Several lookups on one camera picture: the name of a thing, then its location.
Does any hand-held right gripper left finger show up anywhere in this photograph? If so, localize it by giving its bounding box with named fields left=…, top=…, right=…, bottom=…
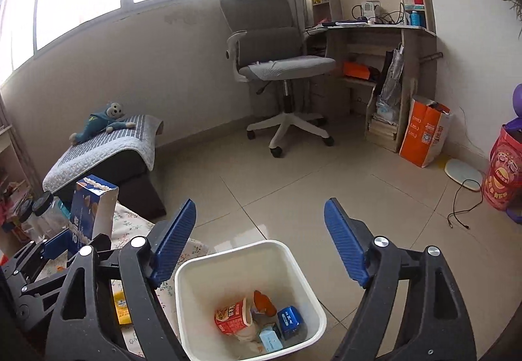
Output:
left=47, top=199, right=197, bottom=361

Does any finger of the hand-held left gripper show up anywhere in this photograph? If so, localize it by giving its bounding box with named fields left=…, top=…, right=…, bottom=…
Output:
left=8, top=231, right=78, bottom=284
left=90, top=234, right=123, bottom=264

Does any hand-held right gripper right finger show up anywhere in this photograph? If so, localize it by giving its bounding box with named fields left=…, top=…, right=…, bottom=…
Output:
left=324, top=198, right=478, bottom=361

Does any blue biscuit box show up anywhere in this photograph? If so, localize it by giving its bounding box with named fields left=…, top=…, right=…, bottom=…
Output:
left=71, top=175, right=120, bottom=251

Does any white trash bin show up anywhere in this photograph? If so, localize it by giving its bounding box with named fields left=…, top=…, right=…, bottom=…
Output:
left=175, top=239, right=328, bottom=361

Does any yellow snack packet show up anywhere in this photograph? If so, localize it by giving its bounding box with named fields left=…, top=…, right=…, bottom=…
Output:
left=113, top=291, right=133, bottom=325

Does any small blue carton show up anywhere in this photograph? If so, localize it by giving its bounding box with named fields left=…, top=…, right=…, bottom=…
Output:
left=277, top=306, right=306, bottom=339

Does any red instant noodle cup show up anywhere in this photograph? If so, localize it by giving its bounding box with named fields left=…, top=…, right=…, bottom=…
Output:
left=215, top=298, right=254, bottom=335

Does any light blue snack packet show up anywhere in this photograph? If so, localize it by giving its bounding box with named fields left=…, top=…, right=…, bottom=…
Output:
left=259, top=326, right=284, bottom=353

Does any clear jar with dark fruits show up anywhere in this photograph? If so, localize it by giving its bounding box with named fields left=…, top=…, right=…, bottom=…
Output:
left=33, top=190, right=72, bottom=239

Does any floral tablecloth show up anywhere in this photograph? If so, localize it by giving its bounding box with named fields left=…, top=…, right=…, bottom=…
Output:
left=41, top=200, right=208, bottom=361

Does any dark grey sofa bed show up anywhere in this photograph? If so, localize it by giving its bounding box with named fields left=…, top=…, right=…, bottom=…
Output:
left=53, top=149, right=167, bottom=219

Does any white bookshelf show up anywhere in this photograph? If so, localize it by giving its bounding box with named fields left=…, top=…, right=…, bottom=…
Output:
left=0, top=100, right=33, bottom=248

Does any grey quilted bed cover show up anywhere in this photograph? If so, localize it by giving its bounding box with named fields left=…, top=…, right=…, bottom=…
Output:
left=43, top=114, right=164, bottom=192

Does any orange wrapper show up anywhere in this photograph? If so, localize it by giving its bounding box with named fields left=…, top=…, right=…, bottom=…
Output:
left=253, top=291, right=278, bottom=315

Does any blue monkey plush toy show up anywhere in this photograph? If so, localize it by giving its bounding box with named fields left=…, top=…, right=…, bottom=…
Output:
left=69, top=102, right=136, bottom=145

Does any white bathroom scale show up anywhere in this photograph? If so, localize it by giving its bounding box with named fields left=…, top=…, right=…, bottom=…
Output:
left=444, top=158, right=484, bottom=191

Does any orange paper bag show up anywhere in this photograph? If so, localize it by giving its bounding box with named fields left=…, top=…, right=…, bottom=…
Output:
left=399, top=95, right=453, bottom=168

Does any red printed bag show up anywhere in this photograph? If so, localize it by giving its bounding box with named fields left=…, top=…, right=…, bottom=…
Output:
left=482, top=116, right=522, bottom=223

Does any orange box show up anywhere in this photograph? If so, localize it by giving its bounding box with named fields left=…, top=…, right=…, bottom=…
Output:
left=343, top=61, right=372, bottom=80

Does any silver plastic bag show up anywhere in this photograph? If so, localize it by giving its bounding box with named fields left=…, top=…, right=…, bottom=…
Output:
left=375, top=44, right=405, bottom=113

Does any wooden desk with shelves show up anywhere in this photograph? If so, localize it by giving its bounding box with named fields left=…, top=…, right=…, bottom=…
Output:
left=306, top=0, right=443, bottom=154

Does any grey office chair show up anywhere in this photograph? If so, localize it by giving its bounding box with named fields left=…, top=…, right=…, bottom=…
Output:
left=220, top=0, right=336, bottom=158

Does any black cable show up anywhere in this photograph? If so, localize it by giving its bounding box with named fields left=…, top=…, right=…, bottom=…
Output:
left=447, top=177, right=488, bottom=229

